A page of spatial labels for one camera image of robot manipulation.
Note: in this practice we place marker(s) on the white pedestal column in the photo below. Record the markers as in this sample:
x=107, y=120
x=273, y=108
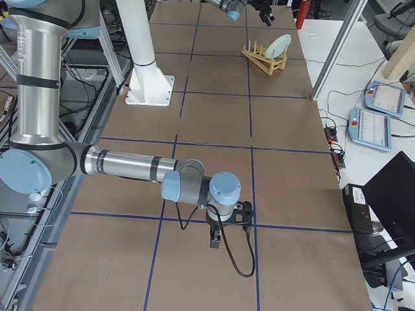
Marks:
x=148, y=85

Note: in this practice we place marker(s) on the pale green ceramic plate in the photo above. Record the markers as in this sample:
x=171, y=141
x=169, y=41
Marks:
x=278, y=47

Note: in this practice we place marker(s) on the teach pendant near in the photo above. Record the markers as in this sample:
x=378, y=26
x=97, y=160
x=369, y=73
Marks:
x=370, y=128

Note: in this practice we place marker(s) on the wooden beam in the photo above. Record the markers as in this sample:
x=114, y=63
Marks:
x=402, y=59

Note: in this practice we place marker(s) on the black power strip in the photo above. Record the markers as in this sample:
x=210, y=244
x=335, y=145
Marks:
x=331, y=134
x=338, y=160

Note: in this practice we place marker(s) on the wooden dish rack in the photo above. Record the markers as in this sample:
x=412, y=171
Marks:
x=256, y=53

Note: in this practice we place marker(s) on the black computer box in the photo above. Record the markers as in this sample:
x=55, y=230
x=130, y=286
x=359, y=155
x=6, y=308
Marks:
x=357, y=209

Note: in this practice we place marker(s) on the teach pendant far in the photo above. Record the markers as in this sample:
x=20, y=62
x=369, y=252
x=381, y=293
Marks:
x=385, y=98

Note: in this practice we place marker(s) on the office chair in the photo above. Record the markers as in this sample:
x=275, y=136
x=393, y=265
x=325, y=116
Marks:
x=396, y=24

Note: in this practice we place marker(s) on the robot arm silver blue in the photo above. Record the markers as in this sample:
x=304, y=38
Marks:
x=234, y=8
x=38, y=157

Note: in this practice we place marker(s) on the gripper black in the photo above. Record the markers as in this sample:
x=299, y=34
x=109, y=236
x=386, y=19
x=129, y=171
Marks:
x=213, y=225
x=266, y=13

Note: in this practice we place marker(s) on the black power strip left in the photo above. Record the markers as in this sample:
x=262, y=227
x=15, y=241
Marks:
x=331, y=134

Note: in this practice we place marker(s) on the black monitor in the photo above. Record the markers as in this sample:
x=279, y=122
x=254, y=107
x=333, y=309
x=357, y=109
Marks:
x=390, y=194

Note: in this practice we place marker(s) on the grey aluminium profile post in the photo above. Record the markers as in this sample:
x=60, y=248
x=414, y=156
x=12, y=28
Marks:
x=356, y=8

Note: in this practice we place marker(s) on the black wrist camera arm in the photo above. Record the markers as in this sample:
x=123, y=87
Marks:
x=242, y=214

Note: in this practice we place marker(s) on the black power strip right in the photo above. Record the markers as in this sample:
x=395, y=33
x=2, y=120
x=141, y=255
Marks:
x=338, y=160

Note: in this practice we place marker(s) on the red fire extinguisher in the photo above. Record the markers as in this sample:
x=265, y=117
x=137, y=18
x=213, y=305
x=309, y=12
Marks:
x=302, y=13

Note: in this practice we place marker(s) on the teach pendant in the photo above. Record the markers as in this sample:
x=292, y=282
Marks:
x=385, y=98
x=370, y=128

